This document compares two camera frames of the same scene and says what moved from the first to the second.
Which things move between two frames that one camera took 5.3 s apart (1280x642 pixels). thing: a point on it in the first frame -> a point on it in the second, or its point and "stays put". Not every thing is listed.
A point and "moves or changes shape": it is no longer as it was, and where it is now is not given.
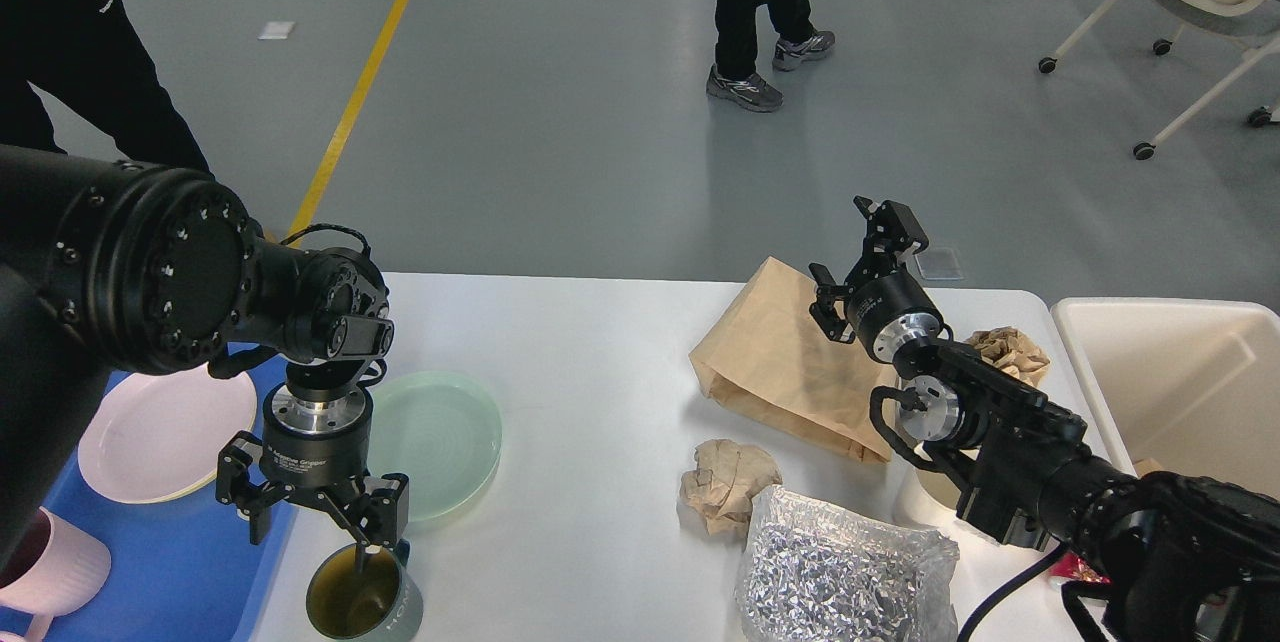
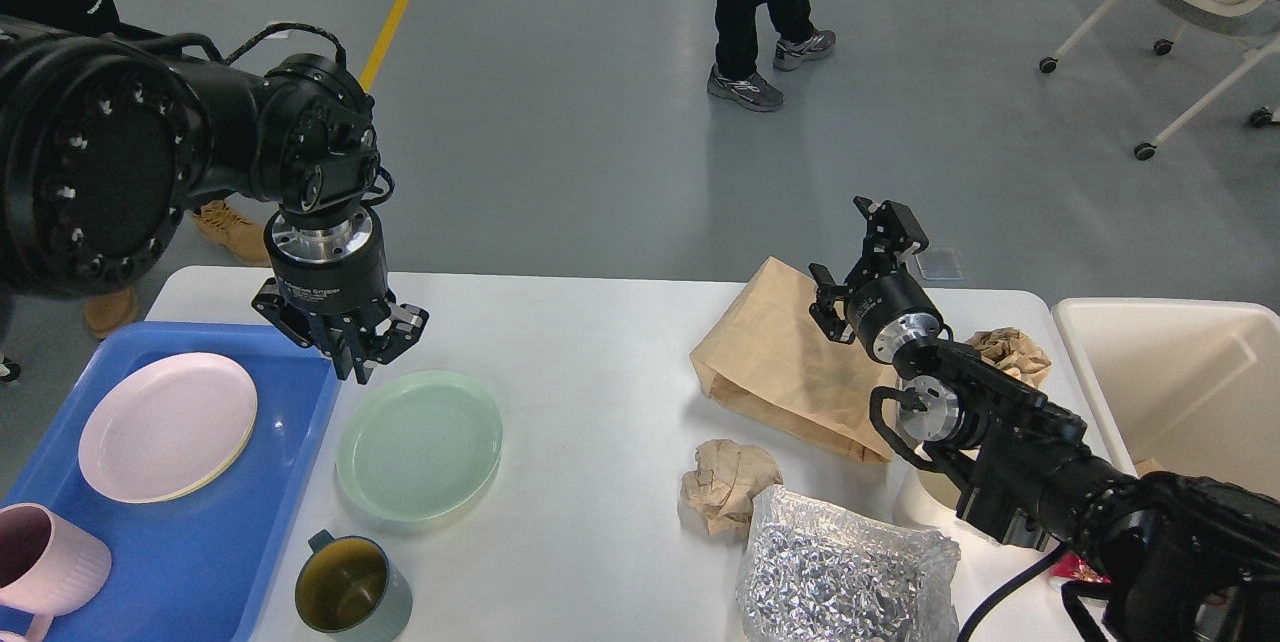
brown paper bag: x=766 y=352 stays put
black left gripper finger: x=235 y=486 -> x=306 y=328
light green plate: x=440 y=429 stays put
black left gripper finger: x=384 y=513 -> x=399 y=329
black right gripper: x=889 y=308 stays put
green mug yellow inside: x=378 y=603 moves or changes shape
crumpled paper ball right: x=1011 y=349 stays put
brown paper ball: x=718 y=492 stays put
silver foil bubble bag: x=816 y=571 stays put
